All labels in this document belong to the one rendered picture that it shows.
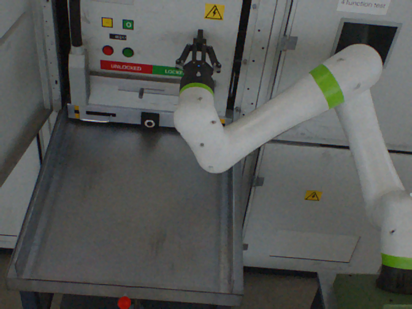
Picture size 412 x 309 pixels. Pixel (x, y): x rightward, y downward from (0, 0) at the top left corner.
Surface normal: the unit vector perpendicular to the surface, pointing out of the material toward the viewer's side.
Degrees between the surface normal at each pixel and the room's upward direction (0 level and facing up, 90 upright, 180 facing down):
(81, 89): 90
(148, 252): 0
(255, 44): 90
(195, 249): 0
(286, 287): 0
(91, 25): 90
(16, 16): 90
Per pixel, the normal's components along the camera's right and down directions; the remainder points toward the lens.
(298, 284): 0.10, -0.71
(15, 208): -0.03, 0.70
